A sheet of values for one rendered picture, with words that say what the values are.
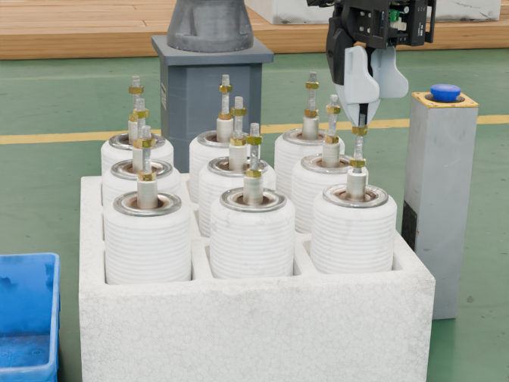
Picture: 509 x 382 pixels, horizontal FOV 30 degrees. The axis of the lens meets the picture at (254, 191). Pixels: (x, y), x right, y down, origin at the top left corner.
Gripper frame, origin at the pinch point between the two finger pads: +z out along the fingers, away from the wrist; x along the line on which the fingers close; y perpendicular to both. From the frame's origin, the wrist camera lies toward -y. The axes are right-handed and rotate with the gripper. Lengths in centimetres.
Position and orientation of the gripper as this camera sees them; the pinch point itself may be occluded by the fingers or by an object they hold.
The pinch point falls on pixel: (357, 111)
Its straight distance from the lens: 106.8
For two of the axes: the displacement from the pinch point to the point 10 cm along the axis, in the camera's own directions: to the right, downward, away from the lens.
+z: -0.2, 9.4, 3.4
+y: 5.9, 2.9, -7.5
